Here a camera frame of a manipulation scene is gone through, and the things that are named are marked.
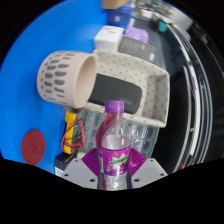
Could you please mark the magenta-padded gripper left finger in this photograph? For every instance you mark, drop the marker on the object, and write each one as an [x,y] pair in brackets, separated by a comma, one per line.
[77,171]

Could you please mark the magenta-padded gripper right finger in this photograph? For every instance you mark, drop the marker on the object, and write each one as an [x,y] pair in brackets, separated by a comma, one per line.
[149,170]

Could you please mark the purple-capped clear drink bottle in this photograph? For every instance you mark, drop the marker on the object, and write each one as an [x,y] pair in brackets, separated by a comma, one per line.
[113,146]

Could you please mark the yellow multimeter with leads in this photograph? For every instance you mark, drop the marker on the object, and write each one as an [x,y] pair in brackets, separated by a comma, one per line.
[70,128]

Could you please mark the flat round red coaster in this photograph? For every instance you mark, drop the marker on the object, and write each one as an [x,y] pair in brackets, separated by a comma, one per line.
[33,147]

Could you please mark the dark grey shelf unit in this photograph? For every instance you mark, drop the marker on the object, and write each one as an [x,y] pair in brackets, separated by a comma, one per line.
[190,100]

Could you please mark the black rectangular speaker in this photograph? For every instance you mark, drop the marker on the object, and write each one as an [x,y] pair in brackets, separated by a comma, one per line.
[115,91]

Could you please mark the beige patterned ceramic mug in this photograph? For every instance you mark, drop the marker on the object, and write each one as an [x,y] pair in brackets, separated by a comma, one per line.
[60,78]

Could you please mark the beige dotted storage tray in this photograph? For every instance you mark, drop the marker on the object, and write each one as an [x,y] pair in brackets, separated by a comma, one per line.
[133,68]

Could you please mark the dark grey flat box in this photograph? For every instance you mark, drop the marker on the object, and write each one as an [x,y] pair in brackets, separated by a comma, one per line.
[136,49]

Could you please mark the white cardboard box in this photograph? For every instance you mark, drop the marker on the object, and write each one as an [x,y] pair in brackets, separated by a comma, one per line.
[108,37]

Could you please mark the purple soft pouch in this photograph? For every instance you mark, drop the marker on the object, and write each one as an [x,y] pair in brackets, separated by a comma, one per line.
[136,33]

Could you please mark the blue plastic box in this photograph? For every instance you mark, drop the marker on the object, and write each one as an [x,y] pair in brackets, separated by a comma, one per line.
[118,17]

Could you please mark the brown cardboard box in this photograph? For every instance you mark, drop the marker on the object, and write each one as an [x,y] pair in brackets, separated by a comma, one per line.
[115,4]

